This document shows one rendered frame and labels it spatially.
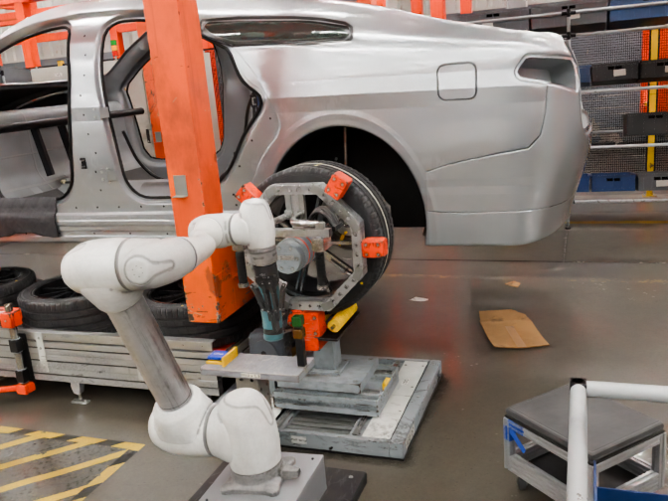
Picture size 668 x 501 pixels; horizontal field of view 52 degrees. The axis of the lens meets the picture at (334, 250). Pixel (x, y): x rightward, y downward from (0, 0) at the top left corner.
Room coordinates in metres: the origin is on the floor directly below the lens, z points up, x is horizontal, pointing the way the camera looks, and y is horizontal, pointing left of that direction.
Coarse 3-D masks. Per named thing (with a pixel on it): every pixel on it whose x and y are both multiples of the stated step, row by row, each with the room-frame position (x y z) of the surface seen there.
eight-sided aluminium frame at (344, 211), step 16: (272, 192) 2.78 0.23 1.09; (288, 192) 2.75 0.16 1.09; (304, 192) 2.73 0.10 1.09; (320, 192) 2.70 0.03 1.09; (336, 208) 2.68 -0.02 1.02; (352, 224) 2.66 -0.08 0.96; (352, 240) 2.66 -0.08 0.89; (288, 304) 2.77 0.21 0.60; (304, 304) 2.75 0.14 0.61; (320, 304) 2.72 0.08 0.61; (336, 304) 2.70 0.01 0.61
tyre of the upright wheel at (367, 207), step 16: (320, 160) 3.01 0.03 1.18; (272, 176) 2.87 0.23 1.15; (288, 176) 2.84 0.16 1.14; (304, 176) 2.82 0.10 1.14; (320, 176) 2.79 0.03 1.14; (352, 176) 2.86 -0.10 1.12; (352, 192) 2.74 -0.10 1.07; (368, 192) 2.83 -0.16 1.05; (352, 208) 2.75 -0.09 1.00; (368, 208) 2.73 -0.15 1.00; (384, 208) 2.86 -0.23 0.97; (368, 224) 2.72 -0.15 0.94; (384, 224) 2.79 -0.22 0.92; (384, 256) 2.77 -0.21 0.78; (368, 272) 2.73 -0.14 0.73; (352, 288) 2.76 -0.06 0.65; (368, 288) 2.74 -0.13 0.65; (352, 304) 2.77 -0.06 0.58
